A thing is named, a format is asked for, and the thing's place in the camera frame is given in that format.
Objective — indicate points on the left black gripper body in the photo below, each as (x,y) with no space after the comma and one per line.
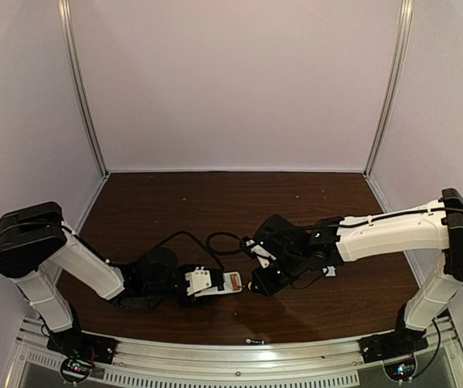
(213,288)

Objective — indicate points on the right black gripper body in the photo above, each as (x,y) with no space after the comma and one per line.
(267,279)

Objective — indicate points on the white remote control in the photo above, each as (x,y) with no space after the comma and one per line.
(225,289)

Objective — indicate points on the white battery cover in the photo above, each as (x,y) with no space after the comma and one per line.
(329,271)

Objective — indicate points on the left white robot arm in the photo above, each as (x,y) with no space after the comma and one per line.
(32,237)

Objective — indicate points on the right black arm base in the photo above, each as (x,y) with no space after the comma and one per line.
(396,350)

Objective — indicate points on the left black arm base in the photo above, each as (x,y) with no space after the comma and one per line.
(82,353)

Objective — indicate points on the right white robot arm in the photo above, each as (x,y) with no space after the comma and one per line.
(286,251)

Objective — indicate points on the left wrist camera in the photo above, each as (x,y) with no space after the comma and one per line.
(197,280)

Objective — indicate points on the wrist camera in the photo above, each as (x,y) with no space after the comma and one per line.
(197,280)
(257,251)

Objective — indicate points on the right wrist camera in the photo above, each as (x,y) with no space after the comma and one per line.
(257,251)

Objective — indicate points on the front aluminium table rail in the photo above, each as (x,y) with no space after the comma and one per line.
(329,363)

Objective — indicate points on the left aluminium frame post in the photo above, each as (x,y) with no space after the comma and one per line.
(67,27)

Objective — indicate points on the aluminium frame post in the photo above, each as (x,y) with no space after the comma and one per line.
(67,27)
(398,59)

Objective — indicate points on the right aluminium frame post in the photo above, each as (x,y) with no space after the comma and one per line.
(398,59)

